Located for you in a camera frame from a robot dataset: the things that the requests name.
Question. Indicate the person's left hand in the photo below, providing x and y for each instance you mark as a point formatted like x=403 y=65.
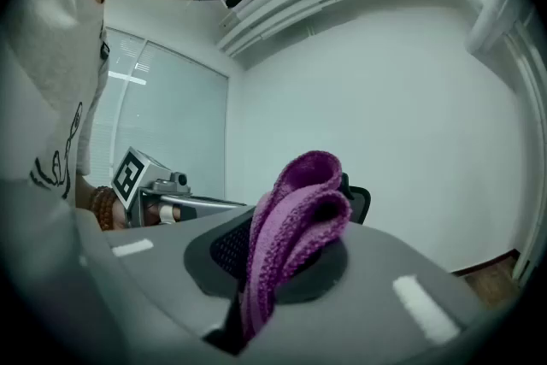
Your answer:
x=153 y=214

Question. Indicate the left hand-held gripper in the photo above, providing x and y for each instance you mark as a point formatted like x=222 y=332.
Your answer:
x=128 y=179

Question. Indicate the purple cloth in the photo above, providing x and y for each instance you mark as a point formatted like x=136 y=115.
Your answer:
x=295 y=226

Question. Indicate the black office chair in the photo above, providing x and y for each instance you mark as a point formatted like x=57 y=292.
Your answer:
x=360 y=201

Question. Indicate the person's left forearm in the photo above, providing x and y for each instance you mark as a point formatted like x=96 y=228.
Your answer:
x=83 y=194

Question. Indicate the frosted glass partition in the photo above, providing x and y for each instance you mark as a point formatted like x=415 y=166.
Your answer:
x=171 y=119

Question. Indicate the person's grey printed t-shirt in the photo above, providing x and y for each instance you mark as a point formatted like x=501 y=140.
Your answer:
x=51 y=55

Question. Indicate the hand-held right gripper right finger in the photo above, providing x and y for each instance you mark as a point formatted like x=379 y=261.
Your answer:
x=384 y=333

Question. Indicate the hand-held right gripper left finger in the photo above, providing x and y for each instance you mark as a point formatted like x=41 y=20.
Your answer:
x=149 y=269

